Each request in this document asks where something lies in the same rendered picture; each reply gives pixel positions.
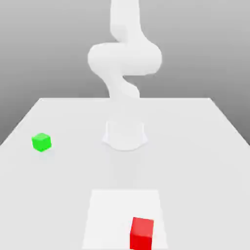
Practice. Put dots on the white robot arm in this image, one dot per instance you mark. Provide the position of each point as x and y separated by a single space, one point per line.
125 58

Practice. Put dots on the small green cube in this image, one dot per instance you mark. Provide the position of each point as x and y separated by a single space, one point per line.
41 142

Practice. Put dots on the small red cube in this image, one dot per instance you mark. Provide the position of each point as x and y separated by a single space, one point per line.
141 233

